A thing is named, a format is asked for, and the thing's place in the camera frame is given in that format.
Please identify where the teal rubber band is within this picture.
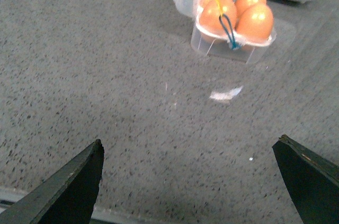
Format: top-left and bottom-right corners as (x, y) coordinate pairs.
(219, 14), (241, 50)

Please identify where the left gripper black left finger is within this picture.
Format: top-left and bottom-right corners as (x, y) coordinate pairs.
(1, 139), (104, 223)

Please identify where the clear plastic egg box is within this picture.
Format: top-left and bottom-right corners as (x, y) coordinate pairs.
(173, 0), (276, 64)

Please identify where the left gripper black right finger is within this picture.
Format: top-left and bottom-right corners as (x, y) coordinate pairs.
(272, 135), (338, 223)

